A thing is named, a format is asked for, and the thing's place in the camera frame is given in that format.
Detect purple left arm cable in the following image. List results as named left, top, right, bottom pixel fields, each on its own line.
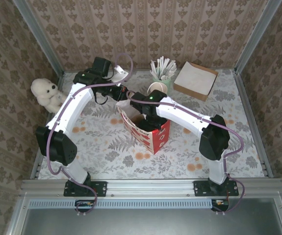
left=46, top=53, right=134, bottom=216

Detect stack of green paper cups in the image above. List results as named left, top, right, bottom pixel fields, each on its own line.
left=147, top=82, right=168, bottom=98

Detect white paper bag red print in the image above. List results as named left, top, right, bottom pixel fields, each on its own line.
left=116, top=99, right=171, bottom=155

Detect white wrapped straw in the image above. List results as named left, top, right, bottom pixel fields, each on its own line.
left=157, top=56, right=166, bottom=79
left=164, top=58, right=176, bottom=79
left=167, top=64, right=179, bottom=79
left=150, top=60, right=160, bottom=79

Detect brown cardboard box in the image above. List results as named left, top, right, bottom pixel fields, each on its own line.
left=174, top=61, right=219, bottom=102

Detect mint green holder cup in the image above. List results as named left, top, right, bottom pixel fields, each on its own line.
left=152, top=72, right=175, bottom=96

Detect black left camera cable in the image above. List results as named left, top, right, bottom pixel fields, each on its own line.
left=93, top=93, right=108, bottom=105

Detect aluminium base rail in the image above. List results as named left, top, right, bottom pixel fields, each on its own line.
left=20, top=178, right=282, bottom=198

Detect white teddy bear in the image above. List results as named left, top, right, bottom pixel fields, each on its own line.
left=30, top=78, right=67, bottom=114

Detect aluminium frame post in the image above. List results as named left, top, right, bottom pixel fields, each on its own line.
left=235, top=0, right=282, bottom=74
left=12, top=0, right=65, bottom=76

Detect white slotted cable duct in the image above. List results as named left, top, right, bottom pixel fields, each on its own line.
left=29, top=198, right=214, bottom=209

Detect grey metal panel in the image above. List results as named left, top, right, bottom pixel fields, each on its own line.
left=20, top=208, right=282, bottom=235

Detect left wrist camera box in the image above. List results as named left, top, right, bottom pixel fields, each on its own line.
left=91, top=57, right=111, bottom=78

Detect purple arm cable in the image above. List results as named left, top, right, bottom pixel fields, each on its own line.
left=127, top=90, right=246, bottom=215
left=46, top=53, right=134, bottom=216

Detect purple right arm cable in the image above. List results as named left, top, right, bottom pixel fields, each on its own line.
left=127, top=90, right=246, bottom=215

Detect white paper sheet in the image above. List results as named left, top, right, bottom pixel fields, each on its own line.
left=174, top=61, right=216, bottom=95

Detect black controller board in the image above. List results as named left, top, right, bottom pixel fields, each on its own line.
left=211, top=198, right=230, bottom=212
left=75, top=199, right=95, bottom=212

